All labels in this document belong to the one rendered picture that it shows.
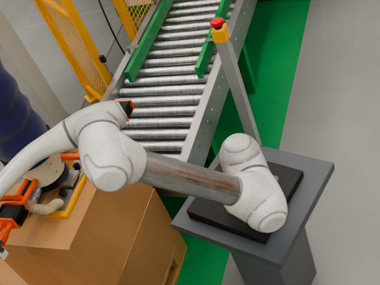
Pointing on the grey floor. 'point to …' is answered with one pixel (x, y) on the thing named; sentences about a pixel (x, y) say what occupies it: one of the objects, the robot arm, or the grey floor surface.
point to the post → (235, 81)
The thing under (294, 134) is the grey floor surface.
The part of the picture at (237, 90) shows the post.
